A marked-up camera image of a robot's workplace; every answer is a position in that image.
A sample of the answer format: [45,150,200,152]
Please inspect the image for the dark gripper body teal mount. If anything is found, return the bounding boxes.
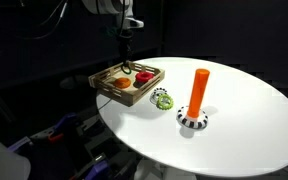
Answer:
[117,27,135,54]

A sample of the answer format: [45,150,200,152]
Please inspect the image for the wooden slatted tray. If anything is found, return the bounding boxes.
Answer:
[88,61,166,108]

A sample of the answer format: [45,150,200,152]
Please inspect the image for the purple clamp with orange grip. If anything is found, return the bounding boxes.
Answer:
[47,112,80,144]

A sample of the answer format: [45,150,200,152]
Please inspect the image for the purple black tool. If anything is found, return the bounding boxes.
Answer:
[73,152,118,180]

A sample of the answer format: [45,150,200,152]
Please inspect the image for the white rounded object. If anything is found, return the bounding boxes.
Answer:
[0,127,32,180]

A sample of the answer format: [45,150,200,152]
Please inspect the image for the red toy ring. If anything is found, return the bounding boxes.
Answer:
[134,70,155,84]

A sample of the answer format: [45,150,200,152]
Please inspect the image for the yellow-orange toy ring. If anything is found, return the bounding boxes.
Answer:
[113,76,132,90]

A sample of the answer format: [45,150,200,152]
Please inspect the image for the light green toy ring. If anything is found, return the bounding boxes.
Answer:
[155,93,175,111]

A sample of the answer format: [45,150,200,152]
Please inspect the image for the hanging dark cables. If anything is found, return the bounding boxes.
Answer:
[17,0,70,40]

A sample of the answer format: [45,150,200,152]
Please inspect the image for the large black white striped ring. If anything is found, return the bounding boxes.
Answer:
[176,104,209,131]

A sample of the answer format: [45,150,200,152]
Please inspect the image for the white table pedestal base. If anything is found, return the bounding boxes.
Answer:
[133,159,198,180]

